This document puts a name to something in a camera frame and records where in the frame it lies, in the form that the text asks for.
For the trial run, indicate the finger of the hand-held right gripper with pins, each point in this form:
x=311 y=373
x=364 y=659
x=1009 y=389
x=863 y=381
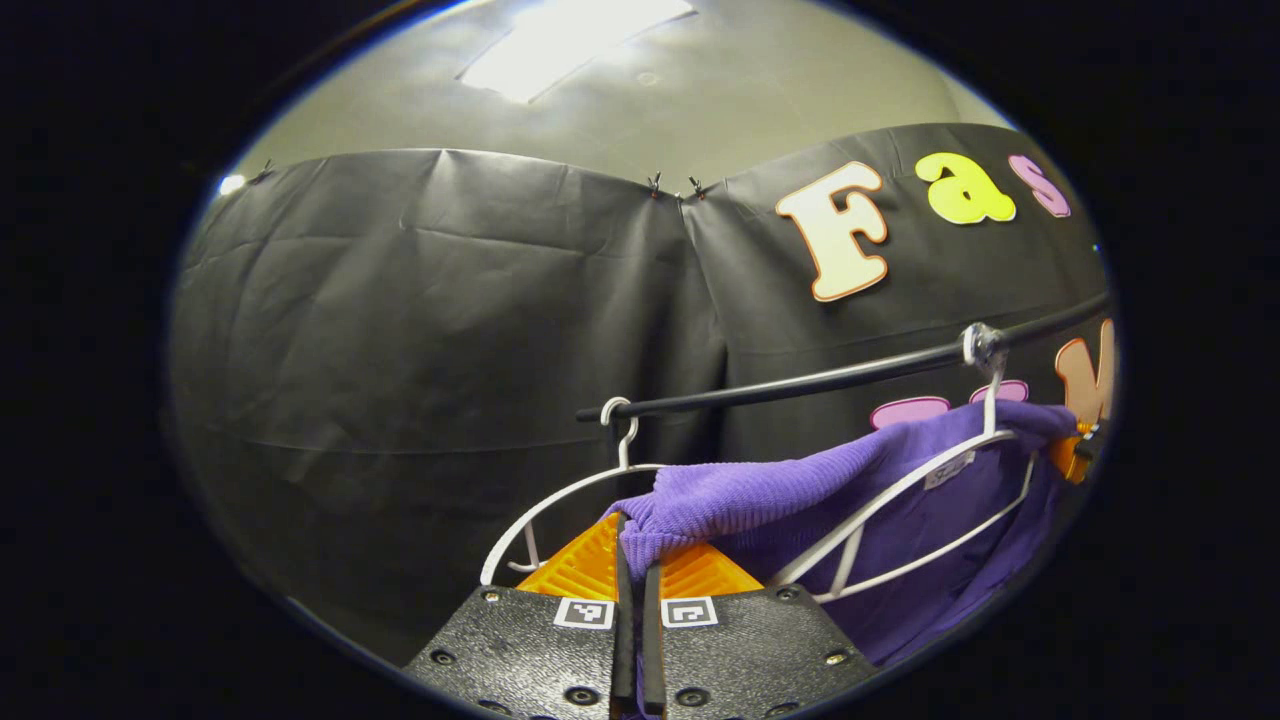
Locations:
x=1070 y=460

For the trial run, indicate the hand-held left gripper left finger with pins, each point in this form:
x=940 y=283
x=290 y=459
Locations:
x=624 y=650

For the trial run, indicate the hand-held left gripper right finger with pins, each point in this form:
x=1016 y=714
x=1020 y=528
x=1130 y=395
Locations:
x=652 y=660

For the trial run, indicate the white clothes hanger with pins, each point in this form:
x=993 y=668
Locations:
x=991 y=400

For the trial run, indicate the purple knit jacket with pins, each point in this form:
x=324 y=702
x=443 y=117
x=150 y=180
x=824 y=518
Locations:
x=760 y=490

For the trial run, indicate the empty white hanger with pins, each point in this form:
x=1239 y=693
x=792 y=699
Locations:
x=626 y=450

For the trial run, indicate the black clothes rack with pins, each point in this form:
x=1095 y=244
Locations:
x=800 y=380

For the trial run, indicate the ceiling light panel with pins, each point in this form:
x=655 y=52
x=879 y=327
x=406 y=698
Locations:
x=570 y=45

